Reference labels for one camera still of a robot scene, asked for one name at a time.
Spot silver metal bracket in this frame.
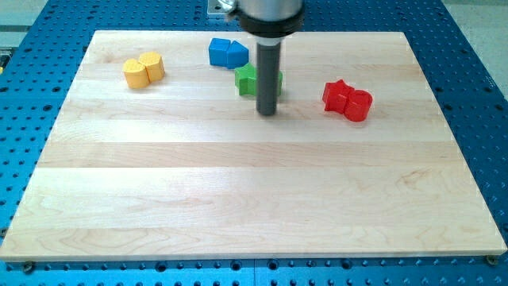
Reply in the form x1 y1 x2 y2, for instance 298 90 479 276
207 0 237 15

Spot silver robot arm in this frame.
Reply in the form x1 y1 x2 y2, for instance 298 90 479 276
221 0 305 46

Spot wooden board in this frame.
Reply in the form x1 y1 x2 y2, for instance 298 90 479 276
1 30 506 261

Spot blue triangular block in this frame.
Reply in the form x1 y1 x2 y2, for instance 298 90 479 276
226 41 249 69

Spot blue perforated table plate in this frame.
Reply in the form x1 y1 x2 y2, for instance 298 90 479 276
1 1 507 285

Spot yellow hexagon block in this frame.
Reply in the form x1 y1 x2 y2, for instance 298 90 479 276
139 52 165 82

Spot red star block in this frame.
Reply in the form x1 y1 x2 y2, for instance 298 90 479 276
322 79 355 114

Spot green circle block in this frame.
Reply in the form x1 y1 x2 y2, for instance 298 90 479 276
277 71 283 97

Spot red cylinder block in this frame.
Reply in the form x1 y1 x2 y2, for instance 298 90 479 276
344 90 373 122

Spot blue cube block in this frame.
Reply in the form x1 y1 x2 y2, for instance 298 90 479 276
208 38 230 67

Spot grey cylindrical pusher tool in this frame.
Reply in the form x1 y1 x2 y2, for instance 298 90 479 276
256 42 281 116

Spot green star block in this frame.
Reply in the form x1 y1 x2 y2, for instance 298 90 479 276
234 63 256 96

